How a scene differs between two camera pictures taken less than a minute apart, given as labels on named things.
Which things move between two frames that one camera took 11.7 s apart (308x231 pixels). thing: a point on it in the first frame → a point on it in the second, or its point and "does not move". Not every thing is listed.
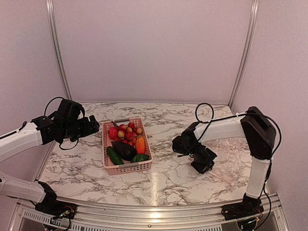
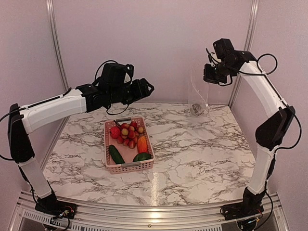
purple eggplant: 125,152 → 197,109
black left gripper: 87,130 → 141,90
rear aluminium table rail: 146,102 does not move
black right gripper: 202,169 → 207,77
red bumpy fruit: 113,133 does not move
